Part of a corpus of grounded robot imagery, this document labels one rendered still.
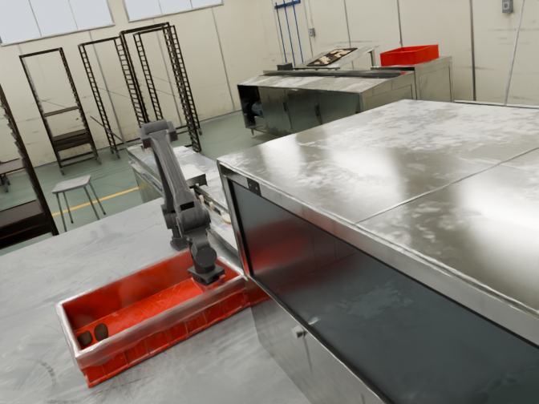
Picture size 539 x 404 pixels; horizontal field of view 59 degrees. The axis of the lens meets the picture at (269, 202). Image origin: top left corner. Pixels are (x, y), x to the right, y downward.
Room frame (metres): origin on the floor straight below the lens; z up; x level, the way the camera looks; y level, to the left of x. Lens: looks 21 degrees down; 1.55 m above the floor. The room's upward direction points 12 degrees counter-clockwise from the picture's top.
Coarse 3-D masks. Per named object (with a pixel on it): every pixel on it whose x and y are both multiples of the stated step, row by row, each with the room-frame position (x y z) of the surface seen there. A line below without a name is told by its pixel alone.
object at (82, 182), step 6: (72, 180) 4.68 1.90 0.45; (78, 180) 4.63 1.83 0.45; (84, 180) 4.57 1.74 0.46; (60, 186) 4.55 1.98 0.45; (66, 186) 4.51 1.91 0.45; (72, 186) 4.44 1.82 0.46; (78, 186) 4.42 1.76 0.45; (84, 186) 4.43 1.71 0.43; (90, 186) 4.72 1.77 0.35; (54, 192) 4.39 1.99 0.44; (60, 192) 4.40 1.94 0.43; (66, 198) 4.69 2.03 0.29; (90, 198) 4.45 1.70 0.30; (96, 198) 4.73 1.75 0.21; (60, 204) 4.41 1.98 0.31; (66, 204) 4.69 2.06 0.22; (60, 210) 4.39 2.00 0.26; (102, 210) 4.75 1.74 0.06; (96, 216) 4.43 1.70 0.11; (72, 222) 4.70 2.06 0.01; (66, 228) 4.38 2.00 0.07
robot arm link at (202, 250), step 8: (176, 216) 1.18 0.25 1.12; (208, 216) 1.18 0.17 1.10; (208, 224) 1.17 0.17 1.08; (184, 232) 1.17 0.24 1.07; (192, 232) 1.16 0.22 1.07; (200, 232) 1.15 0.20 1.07; (192, 240) 1.13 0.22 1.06; (200, 240) 1.10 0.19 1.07; (208, 240) 1.10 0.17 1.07; (192, 248) 1.12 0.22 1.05; (200, 248) 1.09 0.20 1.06; (208, 248) 1.09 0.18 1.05; (200, 256) 1.08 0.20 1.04; (208, 256) 1.09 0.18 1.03; (216, 256) 1.10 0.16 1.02; (200, 264) 1.08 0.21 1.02; (208, 264) 1.09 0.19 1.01
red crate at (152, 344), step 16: (176, 288) 1.34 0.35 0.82; (192, 288) 1.32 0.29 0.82; (144, 304) 1.28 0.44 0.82; (160, 304) 1.26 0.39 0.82; (176, 304) 1.24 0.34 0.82; (224, 304) 1.12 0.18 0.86; (240, 304) 1.14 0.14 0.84; (96, 320) 1.24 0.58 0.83; (112, 320) 1.23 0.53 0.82; (128, 320) 1.21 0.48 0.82; (192, 320) 1.07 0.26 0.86; (208, 320) 1.09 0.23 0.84; (160, 336) 1.03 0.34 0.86; (176, 336) 1.05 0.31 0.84; (128, 352) 0.99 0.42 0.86; (144, 352) 1.01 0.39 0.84; (96, 368) 0.96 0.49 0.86; (112, 368) 0.97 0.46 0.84; (128, 368) 0.99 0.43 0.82; (96, 384) 0.95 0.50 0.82
